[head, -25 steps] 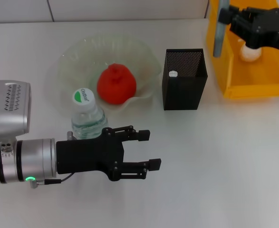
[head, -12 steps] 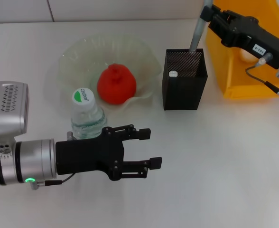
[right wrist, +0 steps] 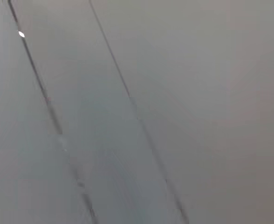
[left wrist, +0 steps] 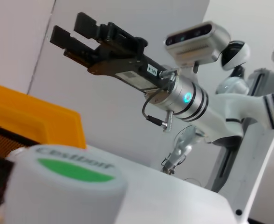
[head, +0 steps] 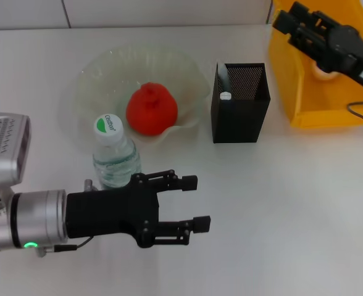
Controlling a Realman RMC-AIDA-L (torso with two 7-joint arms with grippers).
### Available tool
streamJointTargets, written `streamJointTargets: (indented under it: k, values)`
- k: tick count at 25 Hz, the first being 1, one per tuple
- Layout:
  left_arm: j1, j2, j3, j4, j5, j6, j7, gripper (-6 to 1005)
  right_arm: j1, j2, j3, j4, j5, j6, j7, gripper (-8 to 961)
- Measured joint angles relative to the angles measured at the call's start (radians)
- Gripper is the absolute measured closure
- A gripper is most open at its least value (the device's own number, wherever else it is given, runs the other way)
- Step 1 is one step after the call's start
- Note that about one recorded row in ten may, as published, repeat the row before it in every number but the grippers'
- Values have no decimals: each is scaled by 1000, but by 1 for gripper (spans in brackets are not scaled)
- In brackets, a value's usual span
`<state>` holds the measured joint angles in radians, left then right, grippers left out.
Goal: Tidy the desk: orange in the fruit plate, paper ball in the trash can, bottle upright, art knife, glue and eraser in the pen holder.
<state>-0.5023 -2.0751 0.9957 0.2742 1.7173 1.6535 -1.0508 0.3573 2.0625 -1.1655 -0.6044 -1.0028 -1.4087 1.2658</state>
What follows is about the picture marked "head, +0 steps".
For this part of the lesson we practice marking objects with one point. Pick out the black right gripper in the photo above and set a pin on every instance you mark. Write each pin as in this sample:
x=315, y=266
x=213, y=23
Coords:
x=351, y=52

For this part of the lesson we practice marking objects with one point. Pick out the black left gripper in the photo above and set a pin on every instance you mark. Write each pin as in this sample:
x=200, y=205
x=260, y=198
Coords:
x=107, y=212

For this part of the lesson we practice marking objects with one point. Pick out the white paper ball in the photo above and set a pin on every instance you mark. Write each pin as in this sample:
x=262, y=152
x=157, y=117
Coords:
x=320, y=73

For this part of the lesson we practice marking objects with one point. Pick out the clear green-label water bottle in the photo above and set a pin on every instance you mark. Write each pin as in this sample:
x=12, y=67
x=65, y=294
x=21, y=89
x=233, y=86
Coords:
x=116, y=160

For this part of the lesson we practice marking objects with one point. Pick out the grey pen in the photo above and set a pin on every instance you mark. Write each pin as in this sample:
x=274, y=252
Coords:
x=223, y=77

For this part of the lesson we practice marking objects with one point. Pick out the red-orange toy orange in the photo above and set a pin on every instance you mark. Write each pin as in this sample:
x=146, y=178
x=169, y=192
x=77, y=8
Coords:
x=152, y=111

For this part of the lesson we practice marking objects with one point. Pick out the green utility knife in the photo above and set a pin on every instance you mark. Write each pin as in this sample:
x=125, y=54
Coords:
x=225, y=96

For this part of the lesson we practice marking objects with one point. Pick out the black mesh pen holder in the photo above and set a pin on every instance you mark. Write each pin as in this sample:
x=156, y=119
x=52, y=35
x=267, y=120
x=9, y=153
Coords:
x=234, y=123

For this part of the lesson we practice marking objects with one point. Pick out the clear wavy glass fruit bowl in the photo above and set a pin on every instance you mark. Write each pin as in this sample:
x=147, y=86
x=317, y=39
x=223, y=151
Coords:
x=107, y=80

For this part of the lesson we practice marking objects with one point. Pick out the yellow plastic bin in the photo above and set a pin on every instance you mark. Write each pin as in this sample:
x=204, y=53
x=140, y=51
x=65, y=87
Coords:
x=292, y=83

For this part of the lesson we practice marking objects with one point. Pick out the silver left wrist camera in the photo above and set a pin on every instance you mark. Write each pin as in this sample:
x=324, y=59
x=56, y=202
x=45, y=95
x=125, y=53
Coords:
x=4, y=148

